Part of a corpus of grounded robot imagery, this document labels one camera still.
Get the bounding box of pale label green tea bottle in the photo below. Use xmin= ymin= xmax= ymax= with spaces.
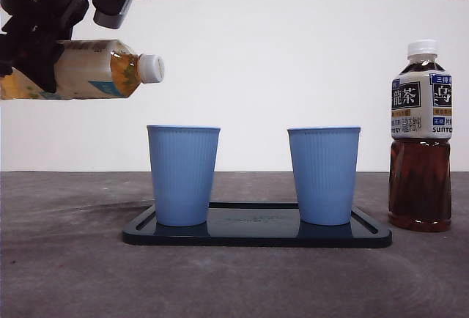
xmin=0 ymin=38 xmax=166 ymax=101

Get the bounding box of dark oolong tea bottle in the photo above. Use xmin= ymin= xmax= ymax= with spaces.
xmin=387 ymin=38 xmax=454 ymax=233

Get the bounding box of blue ribbed cup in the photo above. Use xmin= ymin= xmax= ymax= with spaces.
xmin=287 ymin=125 xmax=363 ymax=226
xmin=147 ymin=125 xmax=221 ymax=228

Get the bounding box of dark blue tray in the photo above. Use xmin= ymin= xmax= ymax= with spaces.
xmin=122 ymin=201 xmax=394 ymax=249

